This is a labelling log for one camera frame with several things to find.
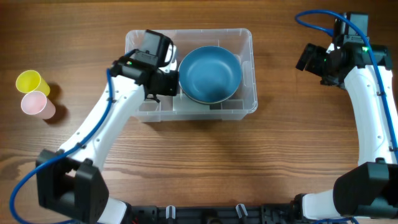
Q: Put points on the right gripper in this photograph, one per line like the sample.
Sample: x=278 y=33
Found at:
x=310 y=60

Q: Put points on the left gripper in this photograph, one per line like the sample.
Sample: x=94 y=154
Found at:
x=172 y=86

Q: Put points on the dark blue plate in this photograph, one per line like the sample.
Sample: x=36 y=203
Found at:
x=210 y=65

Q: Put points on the pink cup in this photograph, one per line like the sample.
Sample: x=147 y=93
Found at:
x=37 y=104

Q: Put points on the yellow cup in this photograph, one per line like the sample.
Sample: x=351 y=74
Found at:
x=31 y=80

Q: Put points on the pink bowl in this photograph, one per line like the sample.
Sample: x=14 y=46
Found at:
x=173 y=57

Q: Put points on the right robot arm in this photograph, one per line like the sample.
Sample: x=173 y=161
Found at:
x=370 y=190

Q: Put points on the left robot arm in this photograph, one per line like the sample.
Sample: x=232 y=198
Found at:
x=69 y=180

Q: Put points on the clear plastic storage container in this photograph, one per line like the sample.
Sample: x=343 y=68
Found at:
x=239 y=42

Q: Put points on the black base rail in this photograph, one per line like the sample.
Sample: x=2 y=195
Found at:
x=263 y=214

